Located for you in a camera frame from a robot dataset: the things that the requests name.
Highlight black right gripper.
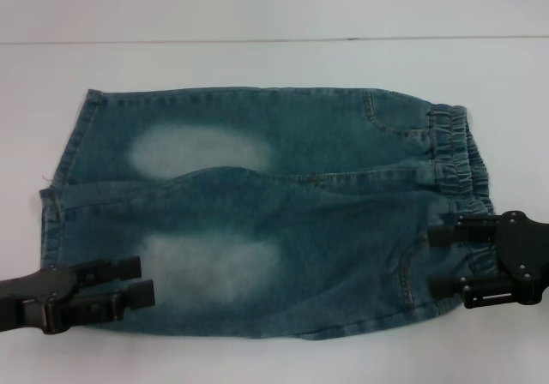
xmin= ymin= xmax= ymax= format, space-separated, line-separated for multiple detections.
xmin=428 ymin=210 xmax=549 ymax=310

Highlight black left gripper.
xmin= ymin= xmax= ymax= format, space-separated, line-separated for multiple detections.
xmin=0 ymin=255 xmax=156 ymax=336

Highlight blue denim shorts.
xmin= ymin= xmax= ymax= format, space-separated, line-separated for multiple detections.
xmin=37 ymin=84 xmax=498 ymax=343

